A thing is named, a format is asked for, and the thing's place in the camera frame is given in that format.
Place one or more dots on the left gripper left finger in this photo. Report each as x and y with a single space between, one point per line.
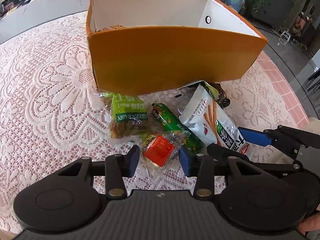
117 167

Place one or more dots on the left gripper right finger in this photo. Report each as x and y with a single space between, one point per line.
200 166

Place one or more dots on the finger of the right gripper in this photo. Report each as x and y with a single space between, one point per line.
255 137

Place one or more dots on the clear packet red label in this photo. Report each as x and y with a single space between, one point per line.
157 150

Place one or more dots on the white stick biscuit bag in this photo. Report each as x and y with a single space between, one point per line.
208 121

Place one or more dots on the green raisin packet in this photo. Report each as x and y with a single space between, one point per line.
128 118

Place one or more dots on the snacks inside box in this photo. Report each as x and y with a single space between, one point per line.
113 27

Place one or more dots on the person's right hand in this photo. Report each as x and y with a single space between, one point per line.
312 223

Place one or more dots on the dark snack packet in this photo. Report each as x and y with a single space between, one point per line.
222 99

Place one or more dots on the green tube snack packet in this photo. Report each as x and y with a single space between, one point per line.
170 122

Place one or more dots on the pink lace tablecloth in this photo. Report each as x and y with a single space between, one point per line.
50 116

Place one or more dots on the small white step stool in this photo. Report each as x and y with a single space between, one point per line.
284 37

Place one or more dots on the orange cardboard box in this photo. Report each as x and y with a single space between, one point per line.
168 43

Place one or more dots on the dark grey cabinet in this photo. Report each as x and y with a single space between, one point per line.
273 12

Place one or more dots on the blue water jug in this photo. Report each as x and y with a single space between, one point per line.
235 4

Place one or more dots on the long white tv console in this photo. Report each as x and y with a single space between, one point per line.
36 13

